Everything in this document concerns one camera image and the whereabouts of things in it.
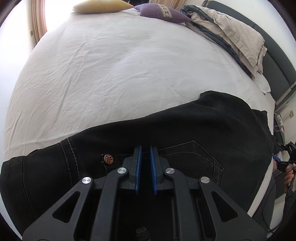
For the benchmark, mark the dark grey headboard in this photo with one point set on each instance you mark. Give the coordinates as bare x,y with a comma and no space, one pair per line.
277,68

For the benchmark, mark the right beige curtain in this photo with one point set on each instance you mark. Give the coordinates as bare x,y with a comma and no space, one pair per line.
176,4

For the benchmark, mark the yellow pillow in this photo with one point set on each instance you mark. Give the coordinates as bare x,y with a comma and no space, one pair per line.
103,6

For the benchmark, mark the left beige curtain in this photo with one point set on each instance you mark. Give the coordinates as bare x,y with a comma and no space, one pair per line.
38,19

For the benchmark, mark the white flat pillow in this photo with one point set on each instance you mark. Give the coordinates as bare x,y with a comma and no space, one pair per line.
262,83

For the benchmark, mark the beige grey folded duvet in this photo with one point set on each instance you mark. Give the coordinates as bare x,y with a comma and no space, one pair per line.
244,44

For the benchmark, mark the purple patterned pillow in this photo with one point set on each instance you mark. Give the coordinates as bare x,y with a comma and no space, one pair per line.
162,12

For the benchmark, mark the white bed sheet mattress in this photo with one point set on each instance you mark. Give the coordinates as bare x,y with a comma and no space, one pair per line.
97,69

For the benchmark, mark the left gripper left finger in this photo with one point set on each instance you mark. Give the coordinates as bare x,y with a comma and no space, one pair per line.
86,211

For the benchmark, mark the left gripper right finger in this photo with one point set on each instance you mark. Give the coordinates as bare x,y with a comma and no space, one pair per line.
201,210

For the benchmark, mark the black denim pants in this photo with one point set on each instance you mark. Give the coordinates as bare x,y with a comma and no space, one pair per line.
218,136

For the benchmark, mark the beige curtain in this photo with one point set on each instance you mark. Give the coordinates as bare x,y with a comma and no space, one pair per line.
38,19
176,4

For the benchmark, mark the right hand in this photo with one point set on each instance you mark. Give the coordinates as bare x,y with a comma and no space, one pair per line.
289,175

